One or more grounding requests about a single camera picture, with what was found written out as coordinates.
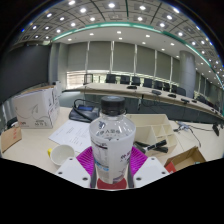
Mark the printed white paper sheet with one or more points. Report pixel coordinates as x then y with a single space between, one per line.
71 133

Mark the beige divided organizer box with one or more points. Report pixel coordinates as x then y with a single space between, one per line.
150 128

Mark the flat brown cardboard piece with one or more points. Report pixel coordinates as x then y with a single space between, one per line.
10 138

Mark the row of black office chairs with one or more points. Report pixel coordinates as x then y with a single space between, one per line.
135 80

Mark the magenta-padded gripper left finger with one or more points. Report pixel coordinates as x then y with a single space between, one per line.
74 168

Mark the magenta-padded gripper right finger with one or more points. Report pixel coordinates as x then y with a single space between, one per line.
150 168

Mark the clear black-capped water bottle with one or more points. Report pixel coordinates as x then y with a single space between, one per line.
111 143

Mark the black stapler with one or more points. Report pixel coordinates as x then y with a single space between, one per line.
156 146

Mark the group of ceiling lights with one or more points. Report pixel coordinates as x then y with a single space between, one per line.
111 5

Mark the white printed cardboard box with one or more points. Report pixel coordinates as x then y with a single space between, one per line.
33 108

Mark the long curved conference desk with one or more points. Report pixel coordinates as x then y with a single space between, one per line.
106 88

